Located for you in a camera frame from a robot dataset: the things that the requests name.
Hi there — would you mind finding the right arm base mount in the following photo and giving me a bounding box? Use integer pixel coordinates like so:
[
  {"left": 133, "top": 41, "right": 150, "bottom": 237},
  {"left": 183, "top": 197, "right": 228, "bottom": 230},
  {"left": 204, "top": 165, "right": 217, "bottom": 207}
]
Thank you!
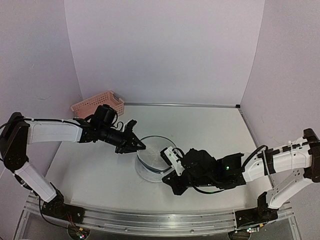
[{"left": 235, "top": 191, "right": 279, "bottom": 229}]

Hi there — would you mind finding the pink plastic basket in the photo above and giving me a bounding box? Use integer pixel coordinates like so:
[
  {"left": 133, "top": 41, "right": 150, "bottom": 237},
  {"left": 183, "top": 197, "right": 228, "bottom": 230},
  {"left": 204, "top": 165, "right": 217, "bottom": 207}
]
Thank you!
[{"left": 70, "top": 90, "right": 125, "bottom": 119}]

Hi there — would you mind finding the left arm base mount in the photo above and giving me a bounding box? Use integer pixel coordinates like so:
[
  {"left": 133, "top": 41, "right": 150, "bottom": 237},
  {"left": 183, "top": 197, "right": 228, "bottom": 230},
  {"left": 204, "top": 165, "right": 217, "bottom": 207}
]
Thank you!
[{"left": 40, "top": 187, "right": 85, "bottom": 224}]

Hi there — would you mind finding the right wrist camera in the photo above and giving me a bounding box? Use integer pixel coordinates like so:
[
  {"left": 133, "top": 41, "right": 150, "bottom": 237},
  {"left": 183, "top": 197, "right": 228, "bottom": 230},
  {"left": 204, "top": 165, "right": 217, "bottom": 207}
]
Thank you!
[{"left": 160, "top": 146, "right": 184, "bottom": 177}]

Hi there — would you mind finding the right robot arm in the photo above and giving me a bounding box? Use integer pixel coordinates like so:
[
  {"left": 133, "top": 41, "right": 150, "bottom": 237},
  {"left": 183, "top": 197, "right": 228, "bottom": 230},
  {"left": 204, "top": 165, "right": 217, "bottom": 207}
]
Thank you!
[{"left": 160, "top": 128, "right": 320, "bottom": 222}]

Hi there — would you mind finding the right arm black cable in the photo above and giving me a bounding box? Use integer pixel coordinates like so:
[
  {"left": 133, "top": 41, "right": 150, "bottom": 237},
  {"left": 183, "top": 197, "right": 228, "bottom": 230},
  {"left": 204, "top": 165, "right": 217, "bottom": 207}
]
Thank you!
[{"left": 241, "top": 146, "right": 268, "bottom": 173}]

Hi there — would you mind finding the aluminium front rail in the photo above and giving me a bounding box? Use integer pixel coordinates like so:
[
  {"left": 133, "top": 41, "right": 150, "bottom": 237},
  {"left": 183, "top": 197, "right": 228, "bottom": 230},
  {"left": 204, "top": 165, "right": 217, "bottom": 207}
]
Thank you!
[{"left": 14, "top": 204, "right": 301, "bottom": 240}]

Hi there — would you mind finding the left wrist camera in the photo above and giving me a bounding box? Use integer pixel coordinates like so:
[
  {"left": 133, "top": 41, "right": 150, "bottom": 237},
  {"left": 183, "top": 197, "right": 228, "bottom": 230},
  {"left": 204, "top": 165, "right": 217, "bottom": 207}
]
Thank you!
[{"left": 123, "top": 119, "right": 137, "bottom": 134}]

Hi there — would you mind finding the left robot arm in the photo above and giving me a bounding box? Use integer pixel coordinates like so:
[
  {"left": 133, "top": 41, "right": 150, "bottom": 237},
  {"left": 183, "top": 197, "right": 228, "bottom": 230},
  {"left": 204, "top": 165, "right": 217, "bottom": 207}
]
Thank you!
[{"left": 0, "top": 104, "right": 146, "bottom": 219}]

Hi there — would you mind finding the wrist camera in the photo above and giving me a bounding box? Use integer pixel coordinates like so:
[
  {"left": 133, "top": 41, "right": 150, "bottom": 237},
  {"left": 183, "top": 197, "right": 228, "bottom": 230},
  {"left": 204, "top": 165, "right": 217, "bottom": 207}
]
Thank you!
[
  {"left": 123, "top": 119, "right": 137, "bottom": 134},
  {"left": 160, "top": 146, "right": 184, "bottom": 177}
]

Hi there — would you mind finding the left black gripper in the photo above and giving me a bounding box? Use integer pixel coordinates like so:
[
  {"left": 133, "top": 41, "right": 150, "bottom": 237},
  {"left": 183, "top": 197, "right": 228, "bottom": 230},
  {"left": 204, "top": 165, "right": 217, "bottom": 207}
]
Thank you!
[{"left": 98, "top": 124, "right": 146, "bottom": 154}]

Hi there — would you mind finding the white mesh laundry bag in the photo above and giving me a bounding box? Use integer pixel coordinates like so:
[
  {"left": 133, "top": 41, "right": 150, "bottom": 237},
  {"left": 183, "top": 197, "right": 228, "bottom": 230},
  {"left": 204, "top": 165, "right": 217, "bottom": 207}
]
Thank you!
[{"left": 134, "top": 135, "right": 176, "bottom": 183}]

